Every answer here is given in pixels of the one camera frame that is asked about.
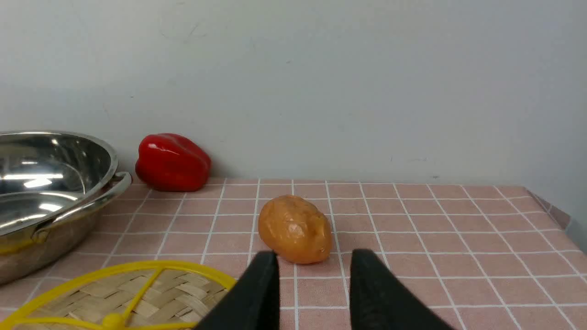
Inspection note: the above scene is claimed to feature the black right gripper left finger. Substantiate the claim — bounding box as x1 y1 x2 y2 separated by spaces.
195 251 280 330

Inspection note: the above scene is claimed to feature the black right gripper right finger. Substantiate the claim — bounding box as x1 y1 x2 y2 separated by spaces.
350 249 453 330

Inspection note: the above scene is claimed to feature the yellow woven steamer lid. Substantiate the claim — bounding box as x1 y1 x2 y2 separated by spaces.
1 260 236 330

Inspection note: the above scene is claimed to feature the stainless steel pot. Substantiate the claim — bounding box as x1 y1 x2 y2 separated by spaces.
0 130 133 284

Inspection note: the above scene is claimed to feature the pink checkered tablecloth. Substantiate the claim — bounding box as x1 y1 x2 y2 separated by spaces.
1 178 587 330

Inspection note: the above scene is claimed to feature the red bell pepper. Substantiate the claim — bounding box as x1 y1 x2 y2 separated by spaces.
135 133 212 192

